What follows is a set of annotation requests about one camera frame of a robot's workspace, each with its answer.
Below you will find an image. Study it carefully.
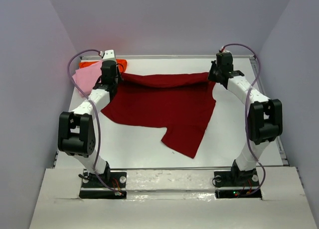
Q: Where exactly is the orange folded t shirt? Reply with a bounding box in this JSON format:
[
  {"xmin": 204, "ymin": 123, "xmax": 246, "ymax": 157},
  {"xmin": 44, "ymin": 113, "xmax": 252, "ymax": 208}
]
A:
[{"xmin": 78, "ymin": 59, "xmax": 128, "ymax": 73}]

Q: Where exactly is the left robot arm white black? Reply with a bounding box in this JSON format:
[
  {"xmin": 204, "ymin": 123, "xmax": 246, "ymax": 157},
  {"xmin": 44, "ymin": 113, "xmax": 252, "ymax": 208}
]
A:
[{"xmin": 58, "ymin": 60, "xmax": 122, "ymax": 183}]

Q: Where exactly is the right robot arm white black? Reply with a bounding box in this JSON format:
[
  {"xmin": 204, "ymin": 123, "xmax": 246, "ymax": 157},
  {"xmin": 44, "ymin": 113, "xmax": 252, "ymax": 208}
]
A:
[{"xmin": 208, "ymin": 51, "xmax": 283, "ymax": 186}]

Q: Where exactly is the dark red t shirt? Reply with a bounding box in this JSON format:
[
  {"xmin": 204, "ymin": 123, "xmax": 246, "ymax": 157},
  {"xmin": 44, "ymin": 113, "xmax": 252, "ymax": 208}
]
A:
[{"xmin": 101, "ymin": 72, "xmax": 216, "ymax": 158}]

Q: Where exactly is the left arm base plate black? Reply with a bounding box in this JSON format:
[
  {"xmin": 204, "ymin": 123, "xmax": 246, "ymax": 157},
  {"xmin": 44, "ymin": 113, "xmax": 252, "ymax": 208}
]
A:
[{"xmin": 78, "ymin": 170, "xmax": 127, "ymax": 200}]

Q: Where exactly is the pink folded t shirt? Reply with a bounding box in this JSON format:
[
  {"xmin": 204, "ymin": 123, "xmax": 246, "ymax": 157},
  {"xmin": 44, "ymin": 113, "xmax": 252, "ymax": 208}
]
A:
[{"xmin": 73, "ymin": 60, "xmax": 102, "ymax": 97}]

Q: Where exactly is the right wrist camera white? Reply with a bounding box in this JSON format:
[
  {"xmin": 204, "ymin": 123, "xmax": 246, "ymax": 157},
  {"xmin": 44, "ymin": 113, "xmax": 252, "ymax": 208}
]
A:
[{"xmin": 218, "ymin": 46, "xmax": 228, "ymax": 53}]

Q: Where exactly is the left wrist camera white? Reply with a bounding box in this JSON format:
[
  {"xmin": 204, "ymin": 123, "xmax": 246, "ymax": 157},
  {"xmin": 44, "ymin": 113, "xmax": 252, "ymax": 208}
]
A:
[{"xmin": 99, "ymin": 50, "xmax": 116, "ymax": 62}]

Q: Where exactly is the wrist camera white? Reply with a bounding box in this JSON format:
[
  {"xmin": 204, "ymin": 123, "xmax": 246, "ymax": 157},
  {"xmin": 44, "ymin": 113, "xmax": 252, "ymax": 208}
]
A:
[
  {"xmin": 218, "ymin": 46, "xmax": 228, "ymax": 53},
  {"xmin": 99, "ymin": 50, "xmax": 116, "ymax": 62}
]

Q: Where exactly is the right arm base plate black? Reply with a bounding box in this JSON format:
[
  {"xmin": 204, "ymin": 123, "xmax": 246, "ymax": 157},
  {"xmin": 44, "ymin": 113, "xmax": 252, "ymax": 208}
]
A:
[{"xmin": 212, "ymin": 169, "xmax": 262, "ymax": 199}]

